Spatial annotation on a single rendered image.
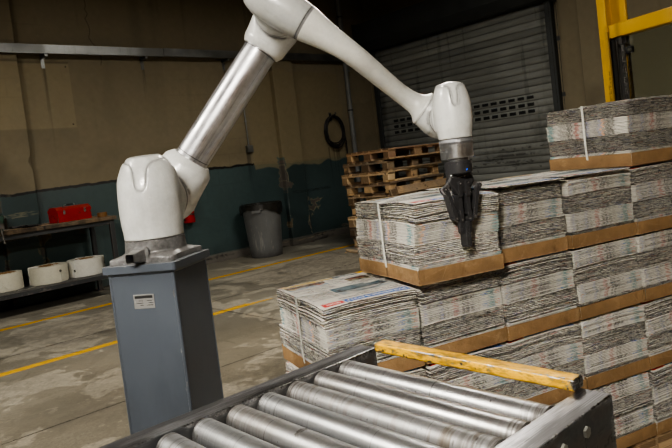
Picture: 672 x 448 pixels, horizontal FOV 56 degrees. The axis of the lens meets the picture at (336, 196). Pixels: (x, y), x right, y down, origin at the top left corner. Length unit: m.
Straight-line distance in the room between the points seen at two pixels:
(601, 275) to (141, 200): 1.45
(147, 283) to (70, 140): 6.69
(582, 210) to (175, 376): 1.33
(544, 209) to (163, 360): 1.20
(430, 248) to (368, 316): 0.25
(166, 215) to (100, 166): 6.74
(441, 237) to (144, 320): 0.81
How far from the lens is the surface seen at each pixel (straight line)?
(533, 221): 2.02
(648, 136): 2.39
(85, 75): 8.50
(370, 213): 1.93
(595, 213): 2.18
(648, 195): 2.37
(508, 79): 9.50
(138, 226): 1.67
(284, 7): 1.71
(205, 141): 1.85
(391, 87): 1.82
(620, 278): 2.29
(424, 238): 1.73
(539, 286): 2.05
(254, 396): 1.18
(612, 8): 3.17
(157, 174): 1.67
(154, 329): 1.69
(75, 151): 8.31
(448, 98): 1.71
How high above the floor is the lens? 1.19
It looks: 3 degrees down
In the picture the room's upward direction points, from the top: 7 degrees counter-clockwise
